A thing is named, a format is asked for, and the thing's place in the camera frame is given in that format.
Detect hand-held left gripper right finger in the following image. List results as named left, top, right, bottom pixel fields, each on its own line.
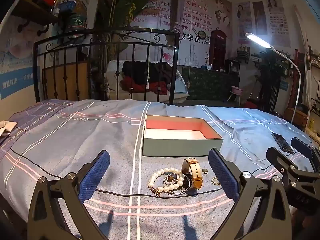
left=208, top=148, right=293, bottom=240

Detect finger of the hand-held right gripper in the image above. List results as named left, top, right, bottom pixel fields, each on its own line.
left=291, top=137, right=320, bottom=172
left=266, top=147, right=313, bottom=180

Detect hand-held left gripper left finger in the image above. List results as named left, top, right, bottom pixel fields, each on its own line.
left=26, top=149, right=110, bottom=240

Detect gold chain necklace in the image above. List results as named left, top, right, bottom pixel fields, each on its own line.
left=202, top=168, right=222, bottom=186

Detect brown leather strap watch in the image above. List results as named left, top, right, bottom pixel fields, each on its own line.
left=179, top=157, right=204, bottom=190

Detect thin gold bangle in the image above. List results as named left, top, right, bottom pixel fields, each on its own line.
left=162, top=175, right=193, bottom=195

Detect grey box with pink inside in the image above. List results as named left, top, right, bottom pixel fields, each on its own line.
left=142, top=114, right=224, bottom=157

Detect white pearl bracelet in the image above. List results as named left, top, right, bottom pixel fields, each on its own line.
left=147, top=167, right=185, bottom=197

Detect black smartphone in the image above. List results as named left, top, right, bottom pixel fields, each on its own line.
left=272, top=132, right=295, bottom=154

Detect grey blue striped bedsheet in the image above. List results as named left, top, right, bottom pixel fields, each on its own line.
left=0, top=99, right=320, bottom=240

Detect pink stool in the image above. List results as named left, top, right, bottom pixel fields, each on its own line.
left=227, top=86, right=245, bottom=107

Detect dark potted plant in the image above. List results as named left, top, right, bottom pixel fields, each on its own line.
left=255, top=51, right=288, bottom=110

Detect green patterned counter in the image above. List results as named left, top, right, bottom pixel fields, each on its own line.
left=181, top=66, right=240, bottom=100

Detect yellow wooden panel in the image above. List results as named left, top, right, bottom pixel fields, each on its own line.
left=42, top=62, right=90, bottom=100

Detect red cloth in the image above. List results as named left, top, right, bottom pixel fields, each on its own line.
left=120, top=76, right=168, bottom=95

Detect beige cloth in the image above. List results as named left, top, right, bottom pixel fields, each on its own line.
left=0, top=121, right=18, bottom=137

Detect black clothes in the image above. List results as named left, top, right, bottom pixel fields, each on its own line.
left=122, top=60, right=175, bottom=85

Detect white floor lamp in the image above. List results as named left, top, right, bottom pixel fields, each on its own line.
left=244, top=32, right=302, bottom=125

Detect red telephone booth cabinet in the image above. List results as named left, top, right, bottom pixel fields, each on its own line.
left=209, top=29, right=227, bottom=72

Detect green tin can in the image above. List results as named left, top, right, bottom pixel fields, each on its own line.
left=67, top=14, right=87, bottom=34

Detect blue box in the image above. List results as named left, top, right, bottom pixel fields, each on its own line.
left=57, top=0, right=77, bottom=12

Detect black cable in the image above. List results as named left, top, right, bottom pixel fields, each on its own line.
left=10, top=149, right=273, bottom=198

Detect rope with white tassel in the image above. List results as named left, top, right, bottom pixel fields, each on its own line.
left=146, top=29, right=153, bottom=90

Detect black metal bed frame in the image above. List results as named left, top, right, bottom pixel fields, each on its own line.
left=32, top=27, right=181, bottom=105

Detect small wall rack with bottles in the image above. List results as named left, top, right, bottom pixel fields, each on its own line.
left=236, top=45, right=252, bottom=63

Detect blue and white wall poster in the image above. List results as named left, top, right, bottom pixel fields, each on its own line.
left=0, top=15, right=40, bottom=100

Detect white portrait wall poster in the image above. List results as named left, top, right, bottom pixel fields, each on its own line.
left=266, top=0, right=290, bottom=47

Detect dark brown wall poster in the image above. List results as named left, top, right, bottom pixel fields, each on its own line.
left=252, top=1, right=267, bottom=34

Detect narrow pink wall poster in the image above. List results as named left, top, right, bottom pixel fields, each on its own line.
left=236, top=2, right=252, bottom=44

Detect large white wall banner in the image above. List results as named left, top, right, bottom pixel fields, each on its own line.
left=130, top=0, right=233, bottom=68

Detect wooden wall shelf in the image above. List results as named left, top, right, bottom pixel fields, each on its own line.
left=12, top=0, right=60, bottom=37

